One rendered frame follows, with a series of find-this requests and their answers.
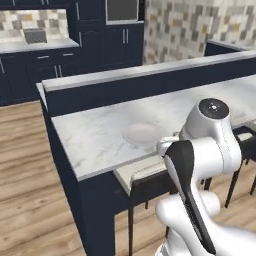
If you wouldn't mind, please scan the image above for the built-in silver oven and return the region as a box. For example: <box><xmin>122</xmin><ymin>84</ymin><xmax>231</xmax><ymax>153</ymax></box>
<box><xmin>105</xmin><ymin>0</ymin><xmax>141</xmax><ymax>26</ymax></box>

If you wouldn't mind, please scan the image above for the navy island with marble top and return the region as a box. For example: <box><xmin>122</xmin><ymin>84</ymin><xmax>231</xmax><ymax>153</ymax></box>
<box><xmin>35</xmin><ymin>49</ymin><xmax>256</xmax><ymax>256</ymax></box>

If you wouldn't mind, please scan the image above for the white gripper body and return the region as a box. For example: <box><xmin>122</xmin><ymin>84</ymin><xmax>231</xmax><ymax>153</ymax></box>
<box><xmin>156</xmin><ymin>134</ymin><xmax>182</xmax><ymax>157</ymax></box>

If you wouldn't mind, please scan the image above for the navy counter with grey top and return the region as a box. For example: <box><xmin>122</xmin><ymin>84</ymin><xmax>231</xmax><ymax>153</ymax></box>
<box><xmin>203</xmin><ymin>39</ymin><xmax>256</xmax><ymax>58</ymax></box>

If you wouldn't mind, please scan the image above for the black chair with white cushion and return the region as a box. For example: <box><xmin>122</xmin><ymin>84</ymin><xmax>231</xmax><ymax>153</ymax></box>
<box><xmin>224</xmin><ymin>121</ymin><xmax>256</xmax><ymax>209</ymax></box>
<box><xmin>114</xmin><ymin>154</ymin><xmax>213</xmax><ymax>256</ymax></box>

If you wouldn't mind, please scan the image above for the navy base cupboard run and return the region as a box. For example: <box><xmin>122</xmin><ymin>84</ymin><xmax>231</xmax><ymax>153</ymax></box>
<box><xmin>0</xmin><ymin>37</ymin><xmax>82</xmax><ymax>107</ymax></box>

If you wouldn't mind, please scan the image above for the navy wall cupboard run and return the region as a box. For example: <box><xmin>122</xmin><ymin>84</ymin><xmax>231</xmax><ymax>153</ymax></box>
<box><xmin>0</xmin><ymin>0</ymin><xmax>70</xmax><ymax>11</ymax></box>

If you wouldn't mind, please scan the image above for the tall navy cupboard unit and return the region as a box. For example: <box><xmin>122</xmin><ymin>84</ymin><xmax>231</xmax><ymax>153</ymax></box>
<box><xmin>65</xmin><ymin>0</ymin><xmax>146</xmax><ymax>74</ymax></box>

